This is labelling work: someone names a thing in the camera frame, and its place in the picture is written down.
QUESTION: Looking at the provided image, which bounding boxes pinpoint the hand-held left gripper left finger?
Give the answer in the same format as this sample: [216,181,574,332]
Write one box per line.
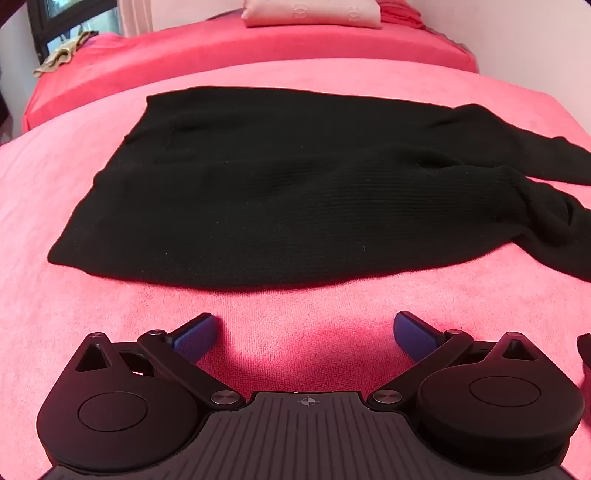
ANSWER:
[74,312,245,409]

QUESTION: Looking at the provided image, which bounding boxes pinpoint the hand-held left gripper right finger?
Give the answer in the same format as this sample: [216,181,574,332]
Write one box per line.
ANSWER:
[367,310,539,409]

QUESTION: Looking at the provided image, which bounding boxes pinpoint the black knit pants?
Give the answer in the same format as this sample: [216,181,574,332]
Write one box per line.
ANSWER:
[48,85,591,292]

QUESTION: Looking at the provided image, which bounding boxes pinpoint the bed with red sheet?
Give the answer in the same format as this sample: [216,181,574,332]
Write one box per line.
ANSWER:
[21,15,481,136]

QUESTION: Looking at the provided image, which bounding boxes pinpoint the yellowish crumpled cloth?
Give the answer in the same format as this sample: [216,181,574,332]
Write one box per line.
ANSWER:
[33,30,100,77]

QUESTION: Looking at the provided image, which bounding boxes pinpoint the red ruffled pillow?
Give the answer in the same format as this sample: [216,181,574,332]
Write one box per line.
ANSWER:
[376,0,426,29]

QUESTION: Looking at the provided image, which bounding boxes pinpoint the pale pink curtain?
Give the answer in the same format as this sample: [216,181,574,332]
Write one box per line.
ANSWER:
[117,0,156,38]

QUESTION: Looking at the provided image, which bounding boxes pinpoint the dark framed window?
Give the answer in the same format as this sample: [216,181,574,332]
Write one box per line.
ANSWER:
[34,0,123,70]

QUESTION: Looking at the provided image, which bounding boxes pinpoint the cream embossed pillow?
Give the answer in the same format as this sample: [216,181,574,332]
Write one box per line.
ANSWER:
[241,0,383,30]

